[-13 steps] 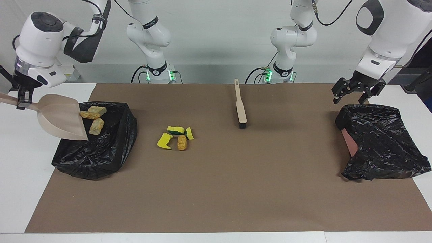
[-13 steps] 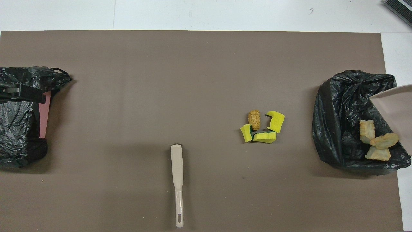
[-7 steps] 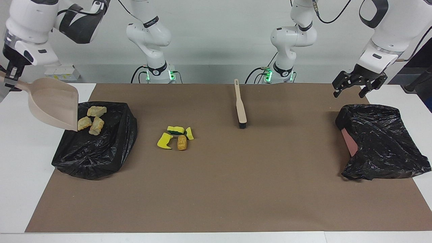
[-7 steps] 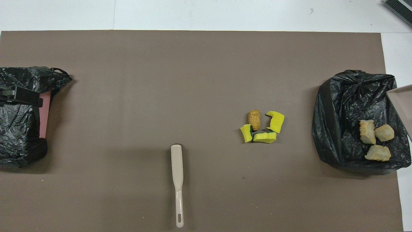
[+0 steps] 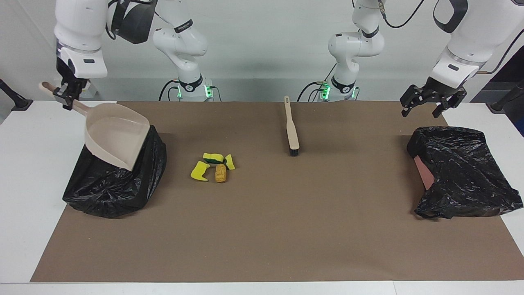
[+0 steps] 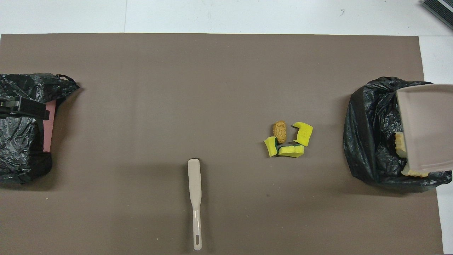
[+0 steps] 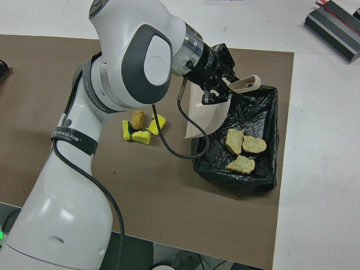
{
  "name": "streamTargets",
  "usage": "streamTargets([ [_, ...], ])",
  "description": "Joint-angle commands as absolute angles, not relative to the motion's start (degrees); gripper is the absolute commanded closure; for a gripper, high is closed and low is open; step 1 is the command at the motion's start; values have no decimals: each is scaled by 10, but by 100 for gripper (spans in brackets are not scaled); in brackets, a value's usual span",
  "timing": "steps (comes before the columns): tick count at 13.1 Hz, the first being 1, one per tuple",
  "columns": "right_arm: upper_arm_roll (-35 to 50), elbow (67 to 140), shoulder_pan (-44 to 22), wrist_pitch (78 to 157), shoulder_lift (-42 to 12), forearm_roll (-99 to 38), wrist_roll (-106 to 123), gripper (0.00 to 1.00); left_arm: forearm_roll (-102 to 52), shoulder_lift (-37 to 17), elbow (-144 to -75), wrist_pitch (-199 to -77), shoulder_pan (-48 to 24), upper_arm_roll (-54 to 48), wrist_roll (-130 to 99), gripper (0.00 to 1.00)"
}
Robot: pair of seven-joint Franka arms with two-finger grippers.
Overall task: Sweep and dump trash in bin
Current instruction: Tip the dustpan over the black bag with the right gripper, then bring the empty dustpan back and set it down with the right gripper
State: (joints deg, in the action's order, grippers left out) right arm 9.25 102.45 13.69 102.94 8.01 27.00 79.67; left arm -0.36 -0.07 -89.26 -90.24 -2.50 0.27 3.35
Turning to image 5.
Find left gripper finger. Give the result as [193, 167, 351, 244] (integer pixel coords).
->
[400, 85, 429, 118]
[433, 95, 459, 119]

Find beige plastic dustpan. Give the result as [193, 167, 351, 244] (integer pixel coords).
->
[39, 81, 151, 172]

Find beige hand brush black bristles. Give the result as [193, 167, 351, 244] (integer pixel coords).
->
[284, 95, 300, 157]

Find yellow ridged sponge piece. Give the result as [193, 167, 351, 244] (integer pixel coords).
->
[190, 161, 210, 181]

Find black trash bag over pink bin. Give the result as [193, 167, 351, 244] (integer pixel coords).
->
[407, 126, 524, 220]

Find pink bin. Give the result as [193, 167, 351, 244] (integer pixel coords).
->
[413, 156, 436, 190]

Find black trash bag bin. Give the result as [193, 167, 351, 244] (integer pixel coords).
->
[62, 123, 167, 218]

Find black stand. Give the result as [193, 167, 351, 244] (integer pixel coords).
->
[0, 79, 33, 111]
[490, 80, 524, 112]

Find brown table mat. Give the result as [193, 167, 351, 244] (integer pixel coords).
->
[30, 101, 524, 283]

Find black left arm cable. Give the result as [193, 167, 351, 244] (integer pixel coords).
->
[379, 0, 524, 75]

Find black base cable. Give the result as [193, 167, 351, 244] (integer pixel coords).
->
[159, 79, 181, 102]
[297, 81, 328, 102]

